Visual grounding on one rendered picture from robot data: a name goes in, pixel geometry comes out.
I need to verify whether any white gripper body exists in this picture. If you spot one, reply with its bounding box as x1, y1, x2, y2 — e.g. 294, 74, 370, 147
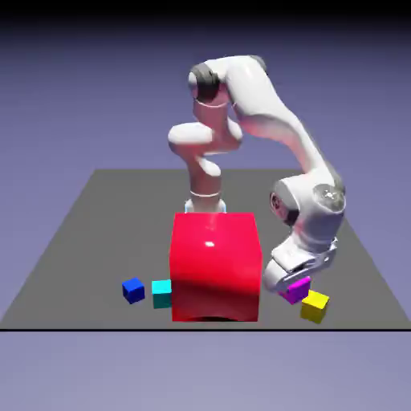
262, 246, 337, 292

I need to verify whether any small magenta cube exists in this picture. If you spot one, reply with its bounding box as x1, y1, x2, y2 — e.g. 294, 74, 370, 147
278, 276, 311, 305

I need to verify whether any small yellow cube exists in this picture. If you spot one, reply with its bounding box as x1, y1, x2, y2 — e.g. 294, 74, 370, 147
300, 290, 331, 324

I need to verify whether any small cyan cube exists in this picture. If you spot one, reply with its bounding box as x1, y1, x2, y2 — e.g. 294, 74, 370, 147
151, 279, 173, 310

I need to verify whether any small blue cube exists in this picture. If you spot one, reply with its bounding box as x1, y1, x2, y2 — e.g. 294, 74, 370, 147
121, 277, 146, 305

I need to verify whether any large red box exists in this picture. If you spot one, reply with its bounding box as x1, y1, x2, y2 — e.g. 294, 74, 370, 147
169, 211, 263, 323

